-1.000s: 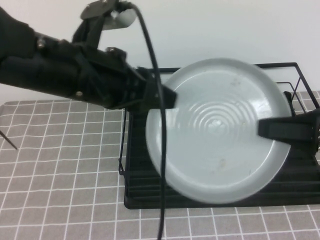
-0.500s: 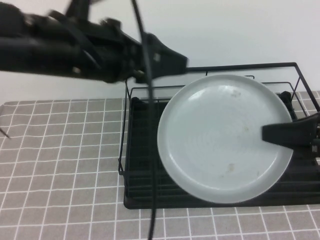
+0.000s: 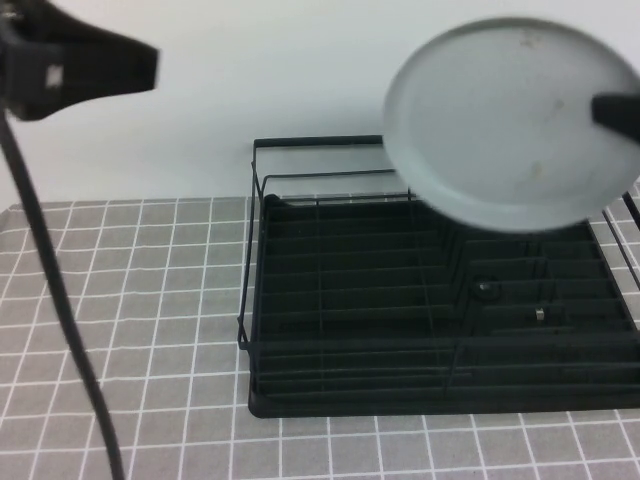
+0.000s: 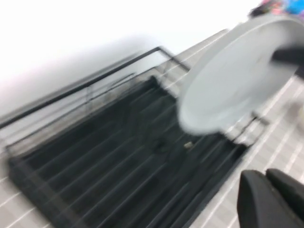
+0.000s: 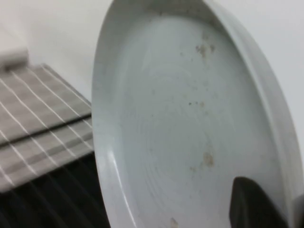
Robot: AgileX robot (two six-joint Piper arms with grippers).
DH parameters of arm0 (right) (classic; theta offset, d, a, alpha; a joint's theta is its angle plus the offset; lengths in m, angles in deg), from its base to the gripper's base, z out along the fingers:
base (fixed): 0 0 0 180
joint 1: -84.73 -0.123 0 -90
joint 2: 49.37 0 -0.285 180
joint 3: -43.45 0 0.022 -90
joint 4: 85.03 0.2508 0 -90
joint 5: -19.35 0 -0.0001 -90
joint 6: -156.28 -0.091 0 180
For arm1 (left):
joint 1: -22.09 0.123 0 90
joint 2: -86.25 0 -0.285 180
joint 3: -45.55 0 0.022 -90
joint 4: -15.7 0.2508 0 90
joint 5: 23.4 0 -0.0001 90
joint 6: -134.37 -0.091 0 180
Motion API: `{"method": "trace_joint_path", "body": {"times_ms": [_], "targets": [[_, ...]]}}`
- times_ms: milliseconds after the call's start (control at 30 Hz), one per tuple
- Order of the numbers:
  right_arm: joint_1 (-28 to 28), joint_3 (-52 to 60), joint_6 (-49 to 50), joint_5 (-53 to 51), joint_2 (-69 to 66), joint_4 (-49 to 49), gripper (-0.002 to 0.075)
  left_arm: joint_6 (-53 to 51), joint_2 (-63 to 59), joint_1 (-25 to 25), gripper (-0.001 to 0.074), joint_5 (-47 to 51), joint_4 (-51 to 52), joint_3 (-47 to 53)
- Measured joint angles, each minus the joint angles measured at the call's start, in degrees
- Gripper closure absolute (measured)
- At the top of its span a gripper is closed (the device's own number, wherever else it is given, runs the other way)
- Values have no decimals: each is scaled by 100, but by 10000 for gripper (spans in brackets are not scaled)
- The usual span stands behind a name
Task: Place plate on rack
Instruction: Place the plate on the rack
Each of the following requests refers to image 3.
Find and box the black plastic drip tray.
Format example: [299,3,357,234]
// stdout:
[247,192,640,419]

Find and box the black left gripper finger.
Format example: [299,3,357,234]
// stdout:
[9,0,161,110]

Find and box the black wire dish rack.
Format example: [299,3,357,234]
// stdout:
[235,134,640,401]

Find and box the grey white checked tablecloth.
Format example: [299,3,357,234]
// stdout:
[0,182,640,480]

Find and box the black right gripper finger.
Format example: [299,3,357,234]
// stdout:
[589,92,640,132]

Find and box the round black drain plug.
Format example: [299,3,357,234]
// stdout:
[469,274,502,303]

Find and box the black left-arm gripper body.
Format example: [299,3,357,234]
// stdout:
[0,42,67,122]

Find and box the black cable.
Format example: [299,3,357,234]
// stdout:
[0,110,126,480]

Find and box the round grey plate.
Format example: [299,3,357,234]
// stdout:
[382,17,640,234]

